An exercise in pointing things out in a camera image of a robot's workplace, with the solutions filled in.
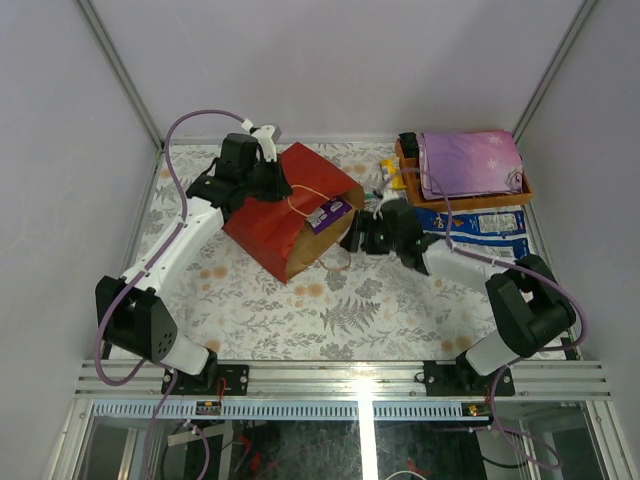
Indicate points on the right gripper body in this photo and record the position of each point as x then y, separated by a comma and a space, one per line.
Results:
378, 238

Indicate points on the wooden tray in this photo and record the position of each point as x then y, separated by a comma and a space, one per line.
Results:
411, 176

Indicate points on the blue chips bag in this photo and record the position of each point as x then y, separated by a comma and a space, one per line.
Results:
502, 233

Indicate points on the aluminium rail frame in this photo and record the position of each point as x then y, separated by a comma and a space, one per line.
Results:
335, 390

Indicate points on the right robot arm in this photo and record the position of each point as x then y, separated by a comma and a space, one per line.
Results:
528, 306

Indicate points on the purple snack packet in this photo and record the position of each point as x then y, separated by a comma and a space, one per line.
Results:
328, 213

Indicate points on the green white snack packet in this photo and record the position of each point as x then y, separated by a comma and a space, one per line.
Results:
372, 200

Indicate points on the red paper bag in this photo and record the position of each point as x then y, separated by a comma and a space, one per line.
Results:
279, 236

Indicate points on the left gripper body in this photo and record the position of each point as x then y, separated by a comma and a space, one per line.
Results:
273, 185

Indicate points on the black items in tray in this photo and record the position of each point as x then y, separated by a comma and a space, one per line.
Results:
409, 145

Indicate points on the floral table mat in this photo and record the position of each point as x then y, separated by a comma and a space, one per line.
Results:
342, 307

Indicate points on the purple folded cloth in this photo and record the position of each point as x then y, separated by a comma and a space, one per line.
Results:
469, 164

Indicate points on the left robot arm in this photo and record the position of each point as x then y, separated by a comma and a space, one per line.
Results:
132, 313

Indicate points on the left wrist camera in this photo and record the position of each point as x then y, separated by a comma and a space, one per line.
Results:
267, 136

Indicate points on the yellow snack packet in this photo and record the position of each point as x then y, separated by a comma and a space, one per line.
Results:
391, 174

